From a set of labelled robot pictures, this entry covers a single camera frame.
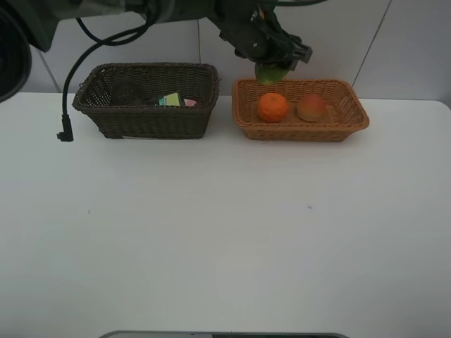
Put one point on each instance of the translucent purple cup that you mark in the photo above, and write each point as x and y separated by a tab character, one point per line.
126	91

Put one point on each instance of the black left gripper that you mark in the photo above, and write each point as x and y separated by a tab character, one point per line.
252	28

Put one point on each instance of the green mango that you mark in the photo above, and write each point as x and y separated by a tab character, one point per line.
270	73

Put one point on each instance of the orange wicker basket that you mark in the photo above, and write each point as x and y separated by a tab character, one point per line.
344	113

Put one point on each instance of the red yellow peach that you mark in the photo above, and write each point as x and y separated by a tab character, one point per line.
311	108

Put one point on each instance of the orange tangerine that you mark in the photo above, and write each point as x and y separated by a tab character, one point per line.
272	107

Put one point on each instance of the pink detergent bottle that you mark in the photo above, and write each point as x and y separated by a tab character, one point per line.
189	102

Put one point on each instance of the dark brown wicker basket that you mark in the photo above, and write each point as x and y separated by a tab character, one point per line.
199	82

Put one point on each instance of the black green pump bottle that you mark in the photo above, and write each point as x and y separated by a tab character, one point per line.
174	99

